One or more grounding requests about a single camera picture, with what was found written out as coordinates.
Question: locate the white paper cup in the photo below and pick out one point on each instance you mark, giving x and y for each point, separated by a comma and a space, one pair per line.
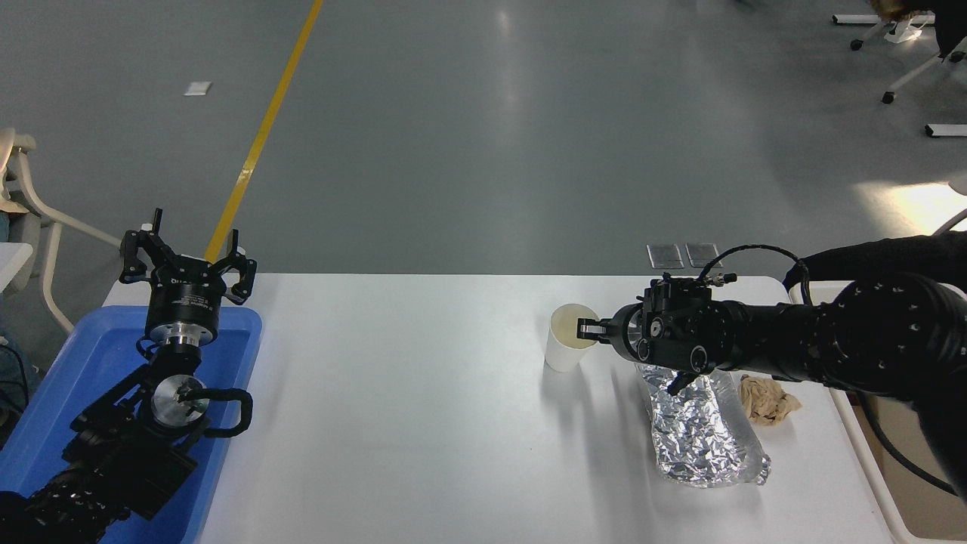
560, 351

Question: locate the white side table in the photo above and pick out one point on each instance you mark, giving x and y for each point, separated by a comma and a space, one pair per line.
13, 264

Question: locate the white floor bar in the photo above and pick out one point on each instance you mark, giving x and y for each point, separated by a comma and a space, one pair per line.
854, 19
946, 131

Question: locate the crumpled tan paper ball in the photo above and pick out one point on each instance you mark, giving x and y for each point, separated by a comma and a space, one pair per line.
767, 400

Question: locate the person seated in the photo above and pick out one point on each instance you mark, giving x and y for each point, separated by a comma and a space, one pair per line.
9, 378

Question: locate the white frame chair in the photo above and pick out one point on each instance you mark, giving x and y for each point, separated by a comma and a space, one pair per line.
26, 189

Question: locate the crumpled silver foil tray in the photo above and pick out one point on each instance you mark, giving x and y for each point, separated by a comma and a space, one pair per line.
699, 438

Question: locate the blue plastic tray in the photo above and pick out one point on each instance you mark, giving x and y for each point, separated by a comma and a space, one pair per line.
83, 363

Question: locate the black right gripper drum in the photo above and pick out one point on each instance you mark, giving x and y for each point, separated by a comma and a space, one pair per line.
616, 331

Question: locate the metal floor outlet plate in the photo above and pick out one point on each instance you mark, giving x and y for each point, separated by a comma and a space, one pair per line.
665, 257
702, 254

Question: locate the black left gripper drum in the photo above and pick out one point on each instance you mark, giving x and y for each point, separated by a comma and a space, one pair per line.
185, 296

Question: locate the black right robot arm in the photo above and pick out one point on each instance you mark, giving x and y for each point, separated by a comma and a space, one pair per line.
869, 340

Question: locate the yellow floor tape line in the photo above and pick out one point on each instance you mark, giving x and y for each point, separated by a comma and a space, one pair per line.
264, 128

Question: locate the white curved chair part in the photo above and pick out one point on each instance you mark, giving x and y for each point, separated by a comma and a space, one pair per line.
953, 221

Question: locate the large pale bin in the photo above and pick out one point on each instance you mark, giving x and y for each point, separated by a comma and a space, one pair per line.
918, 517

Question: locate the office chair with white base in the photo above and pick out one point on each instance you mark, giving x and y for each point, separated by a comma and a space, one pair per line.
950, 26

